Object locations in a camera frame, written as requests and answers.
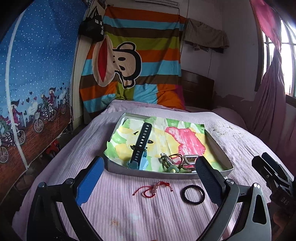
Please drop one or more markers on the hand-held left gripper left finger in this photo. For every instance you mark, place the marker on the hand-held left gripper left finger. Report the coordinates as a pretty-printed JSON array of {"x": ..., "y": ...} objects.
[{"x": 89, "y": 180}]

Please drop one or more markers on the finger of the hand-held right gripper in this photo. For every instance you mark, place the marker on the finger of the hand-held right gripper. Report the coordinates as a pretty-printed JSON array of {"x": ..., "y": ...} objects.
[
  {"x": 263, "y": 169},
  {"x": 277, "y": 166}
]

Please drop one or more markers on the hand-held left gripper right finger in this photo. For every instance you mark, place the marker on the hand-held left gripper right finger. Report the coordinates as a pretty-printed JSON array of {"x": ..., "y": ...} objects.
[{"x": 209, "y": 180}]

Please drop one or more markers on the shallow grey cardboard box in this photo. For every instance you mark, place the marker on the shallow grey cardboard box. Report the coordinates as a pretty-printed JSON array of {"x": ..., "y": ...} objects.
[{"x": 222, "y": 160}]

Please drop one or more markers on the silver claw hair clip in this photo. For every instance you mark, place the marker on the silver claw hair clip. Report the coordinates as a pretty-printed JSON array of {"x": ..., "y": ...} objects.
[{"x": 190, "y": 160}]

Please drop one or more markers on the blue wrist watch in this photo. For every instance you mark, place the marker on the blue wrist watch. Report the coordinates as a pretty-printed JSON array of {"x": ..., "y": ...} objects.
[{"x": 142, "y": 141}]

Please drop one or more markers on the red toy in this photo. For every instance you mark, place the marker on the red toy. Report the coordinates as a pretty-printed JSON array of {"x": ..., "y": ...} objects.
[{"x": 52, "y": 149}]

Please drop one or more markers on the colourful painted paper sheet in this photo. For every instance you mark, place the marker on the colourful painted paper sheet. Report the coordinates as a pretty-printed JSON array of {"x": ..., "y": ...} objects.
[{"x": 185, "y": 139}]

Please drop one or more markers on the pink pillow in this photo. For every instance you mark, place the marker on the pink pillow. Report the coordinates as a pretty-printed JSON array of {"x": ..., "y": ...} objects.
[{"x": 229, "y": 118}]

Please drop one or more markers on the pink curtain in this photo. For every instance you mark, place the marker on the pink curtain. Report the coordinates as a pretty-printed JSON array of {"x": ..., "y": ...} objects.
[{"x": 270, "y": 104}]

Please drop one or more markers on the dark wooden headboard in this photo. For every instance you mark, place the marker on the dark wooden headboard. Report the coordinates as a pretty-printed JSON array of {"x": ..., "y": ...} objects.
[{"x": 196, "y": 88}]

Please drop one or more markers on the window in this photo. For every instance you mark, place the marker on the window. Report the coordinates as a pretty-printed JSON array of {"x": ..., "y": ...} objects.
[{"x": 289, "y": 58}]

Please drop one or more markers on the blue printed fabric wardrobe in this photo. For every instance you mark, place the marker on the blue printed fabric wardrobe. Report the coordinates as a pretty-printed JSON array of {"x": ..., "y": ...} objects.
[{"x": 34, "y": 58}]

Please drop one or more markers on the beige hanging garment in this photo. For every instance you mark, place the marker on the beige hanging garment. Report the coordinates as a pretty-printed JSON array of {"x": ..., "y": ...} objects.
[{"x": 205, "y": 34}]

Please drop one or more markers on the black tote bag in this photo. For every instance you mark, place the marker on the black tote bag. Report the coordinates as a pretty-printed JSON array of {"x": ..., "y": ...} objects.
[{"x": 91, "y": 27}]

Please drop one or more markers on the striped monkey print blanket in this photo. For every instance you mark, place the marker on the striped monkey print blanket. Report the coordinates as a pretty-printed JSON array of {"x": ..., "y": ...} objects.
[{"x": 148, "y": 34}]

